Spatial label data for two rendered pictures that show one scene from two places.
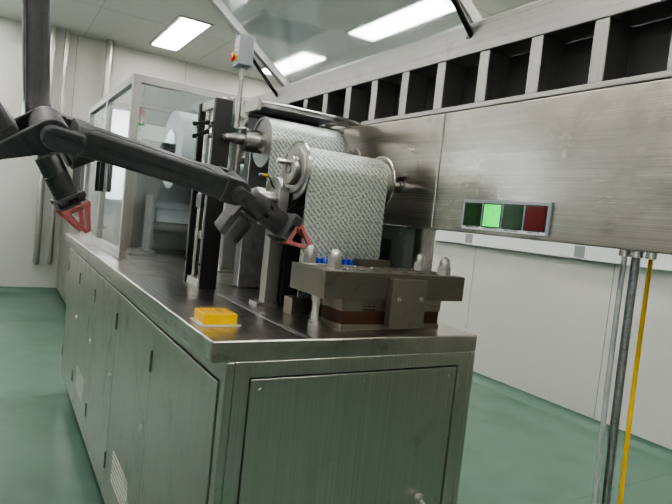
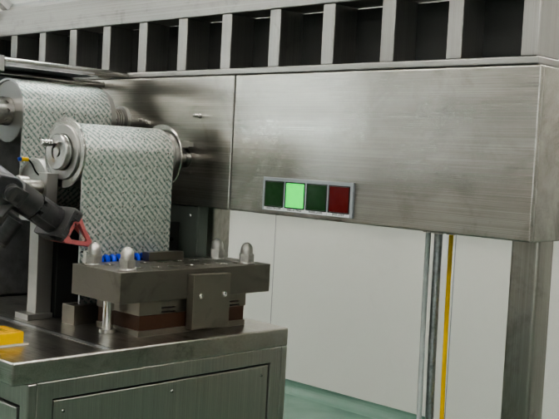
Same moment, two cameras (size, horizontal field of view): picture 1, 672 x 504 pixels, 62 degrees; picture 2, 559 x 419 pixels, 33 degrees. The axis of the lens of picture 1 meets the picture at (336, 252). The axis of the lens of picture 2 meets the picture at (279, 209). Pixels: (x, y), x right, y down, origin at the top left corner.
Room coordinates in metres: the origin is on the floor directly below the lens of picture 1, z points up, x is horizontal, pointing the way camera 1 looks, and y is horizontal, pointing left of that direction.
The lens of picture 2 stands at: (-0.62, 0.17, 1.26)
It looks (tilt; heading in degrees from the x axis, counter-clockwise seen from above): 3 degrees down; 346
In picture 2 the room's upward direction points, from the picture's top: 3 degrees clockwise
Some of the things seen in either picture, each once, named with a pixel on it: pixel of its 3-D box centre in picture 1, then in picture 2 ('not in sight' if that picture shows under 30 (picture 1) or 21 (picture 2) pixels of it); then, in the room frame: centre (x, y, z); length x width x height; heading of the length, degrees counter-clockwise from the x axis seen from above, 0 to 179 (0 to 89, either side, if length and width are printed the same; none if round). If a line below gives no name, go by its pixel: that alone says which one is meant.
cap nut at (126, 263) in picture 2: (335, 259); (127, 258); (1.21, 0.00, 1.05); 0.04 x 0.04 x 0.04
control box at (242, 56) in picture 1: (241, 51); not in sight; (1.89, 0.38, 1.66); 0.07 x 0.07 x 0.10; 26
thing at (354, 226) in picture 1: (343, 233); (126, 223); (1.42, -0.01, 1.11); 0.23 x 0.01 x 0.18; 122
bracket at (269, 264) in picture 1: (268, 246); (35, 245); (1.41, 0.17, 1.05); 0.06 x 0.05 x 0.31; 122
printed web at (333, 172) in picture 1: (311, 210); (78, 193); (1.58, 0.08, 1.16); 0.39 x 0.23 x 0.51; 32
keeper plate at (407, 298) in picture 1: (406, 303); (209, 300); (1.26, -0.17, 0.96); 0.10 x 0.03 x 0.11; 122
